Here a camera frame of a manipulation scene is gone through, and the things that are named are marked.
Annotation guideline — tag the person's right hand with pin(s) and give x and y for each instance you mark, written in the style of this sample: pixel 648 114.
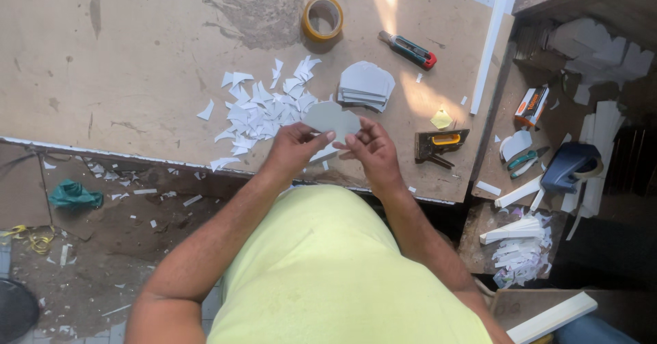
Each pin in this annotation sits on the person's right hand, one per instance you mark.
pixel 377 151

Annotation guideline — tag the person's left hand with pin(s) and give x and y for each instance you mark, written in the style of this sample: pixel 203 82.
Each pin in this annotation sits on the person's left hand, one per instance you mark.
pixel 292 146

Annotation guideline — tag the grey cut cardboard piece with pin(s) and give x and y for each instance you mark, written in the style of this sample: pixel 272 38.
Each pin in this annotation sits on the grey cut cardboard piece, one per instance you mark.
pixel 332 119

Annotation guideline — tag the pile of white paper scraps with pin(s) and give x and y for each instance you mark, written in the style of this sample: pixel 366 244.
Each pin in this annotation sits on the pile of white paper scraps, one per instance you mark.
pixel 262 112

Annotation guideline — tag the yellow and black staple gun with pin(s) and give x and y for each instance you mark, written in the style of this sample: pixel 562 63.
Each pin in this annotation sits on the yellow and black staple gun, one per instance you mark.
pixel 439 145

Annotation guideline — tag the stack of grey cardboard pieces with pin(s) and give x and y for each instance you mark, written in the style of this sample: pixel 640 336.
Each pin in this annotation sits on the stack of grey cardboard pieces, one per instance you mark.
pixel 365 86

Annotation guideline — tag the yellow paper scrap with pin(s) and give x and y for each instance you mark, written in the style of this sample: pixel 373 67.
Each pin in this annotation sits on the yellow paper scrap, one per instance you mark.
pixel 441 119

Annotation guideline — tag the white triangular paper scrap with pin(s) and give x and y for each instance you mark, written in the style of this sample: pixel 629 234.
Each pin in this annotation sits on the white triangular paper scrap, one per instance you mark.
pixel 206 111

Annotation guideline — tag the teal and red utility knife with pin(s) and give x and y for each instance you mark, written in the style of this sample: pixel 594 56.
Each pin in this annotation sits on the teal and red utility knife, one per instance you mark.
pixel 409 50

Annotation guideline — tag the person's yellow shirt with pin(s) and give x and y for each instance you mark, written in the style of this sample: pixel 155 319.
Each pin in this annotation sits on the person's yellow shirt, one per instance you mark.
pixel 339 277

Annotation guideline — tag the yellow tape roll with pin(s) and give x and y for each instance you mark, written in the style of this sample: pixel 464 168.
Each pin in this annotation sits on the yellow tape roll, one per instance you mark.
pixel 322 18

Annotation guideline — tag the white curved cardboard piece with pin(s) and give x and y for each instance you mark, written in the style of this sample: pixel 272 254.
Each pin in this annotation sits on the white curved cardboard piece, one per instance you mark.
pixel 516 144

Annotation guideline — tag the long white strip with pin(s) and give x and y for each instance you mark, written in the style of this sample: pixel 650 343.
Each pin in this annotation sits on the long white strip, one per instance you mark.
pixel 494 43

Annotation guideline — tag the orange and white small box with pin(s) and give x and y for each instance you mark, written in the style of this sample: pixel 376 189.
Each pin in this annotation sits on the orange and white small box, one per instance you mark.
pixel 531 106

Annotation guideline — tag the heap of white strips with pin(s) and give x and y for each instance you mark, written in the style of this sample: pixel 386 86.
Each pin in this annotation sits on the heap of white strips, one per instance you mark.
pixel 519 249

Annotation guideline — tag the dark blue tape dispenser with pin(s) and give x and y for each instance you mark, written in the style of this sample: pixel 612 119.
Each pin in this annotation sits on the dark blue tape dispenser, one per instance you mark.
pixel 567 167

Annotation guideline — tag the bundle of long white strips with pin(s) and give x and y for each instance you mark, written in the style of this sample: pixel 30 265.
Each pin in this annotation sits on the bundle of long white strips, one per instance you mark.
pixel 595 159

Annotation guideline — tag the green crumpled cloth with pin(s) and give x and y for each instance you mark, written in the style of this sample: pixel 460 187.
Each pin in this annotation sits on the green crumpled cloth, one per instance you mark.
pixel 74 195

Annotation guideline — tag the white wooden bar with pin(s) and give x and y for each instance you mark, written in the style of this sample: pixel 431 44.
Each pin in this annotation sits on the white wooden bar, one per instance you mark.
pixel 552 317

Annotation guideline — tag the heap of white cut sheets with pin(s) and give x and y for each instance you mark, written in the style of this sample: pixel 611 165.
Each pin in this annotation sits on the heap of white cut sheets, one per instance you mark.
pixel 600 54

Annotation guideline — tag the black round object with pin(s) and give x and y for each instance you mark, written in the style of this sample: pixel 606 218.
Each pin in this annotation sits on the black round object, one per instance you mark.
pixel 16 310

